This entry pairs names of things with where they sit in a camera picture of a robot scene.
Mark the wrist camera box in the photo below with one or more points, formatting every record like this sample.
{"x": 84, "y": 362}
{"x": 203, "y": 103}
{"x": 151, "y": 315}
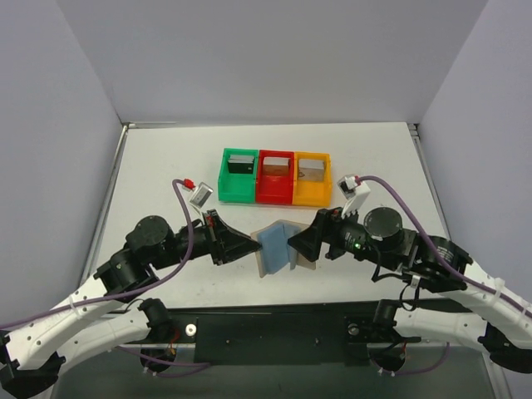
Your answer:
{"x": 355, "y": 193}
{"x": 200, "y": 195}

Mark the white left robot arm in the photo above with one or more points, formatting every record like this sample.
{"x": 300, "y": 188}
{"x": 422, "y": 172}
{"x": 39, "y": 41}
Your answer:
{"x": 34, "y": 355}

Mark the yellow plastic bin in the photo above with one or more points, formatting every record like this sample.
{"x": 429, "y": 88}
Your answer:
{"x": 308, "y": 193}

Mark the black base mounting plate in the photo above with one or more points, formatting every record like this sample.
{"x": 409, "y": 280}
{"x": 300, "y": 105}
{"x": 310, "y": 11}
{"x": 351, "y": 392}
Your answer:
{"x": 296, "y": 334}

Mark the cards in yellow bin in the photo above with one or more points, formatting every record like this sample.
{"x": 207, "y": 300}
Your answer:
{"x": 311, "y": 170}

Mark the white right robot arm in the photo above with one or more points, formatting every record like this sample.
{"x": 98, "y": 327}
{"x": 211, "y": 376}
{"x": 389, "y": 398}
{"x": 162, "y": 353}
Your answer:
{"x": 497, "y": 321}

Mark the green plastic bin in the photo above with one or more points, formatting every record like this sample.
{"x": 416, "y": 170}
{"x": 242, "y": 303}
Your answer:
{"x": 233, "y": 188}

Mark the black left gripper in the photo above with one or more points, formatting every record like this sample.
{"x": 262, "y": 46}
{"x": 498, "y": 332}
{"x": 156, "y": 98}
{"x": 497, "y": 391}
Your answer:
{"x": 215, "y": 238}

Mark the red plastic bin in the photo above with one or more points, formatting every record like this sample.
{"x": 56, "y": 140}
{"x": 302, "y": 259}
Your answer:
{"x": 276, "y": 190}

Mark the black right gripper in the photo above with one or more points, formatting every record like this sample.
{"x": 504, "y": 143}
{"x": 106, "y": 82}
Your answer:
{"x": 322, "y": 233}

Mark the black cards in green bin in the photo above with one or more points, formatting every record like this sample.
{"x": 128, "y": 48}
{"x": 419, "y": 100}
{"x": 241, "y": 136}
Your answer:
{"x": 241, "y": 164}

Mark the cards in red bin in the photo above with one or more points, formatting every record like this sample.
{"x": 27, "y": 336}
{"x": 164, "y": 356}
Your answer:
{"x": 276, "y": 166}

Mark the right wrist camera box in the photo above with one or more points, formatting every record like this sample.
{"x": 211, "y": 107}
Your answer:
{"x": 355, "y": 193}

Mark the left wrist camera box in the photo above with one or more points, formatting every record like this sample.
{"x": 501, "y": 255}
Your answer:
{"x": 200, "y": 195}

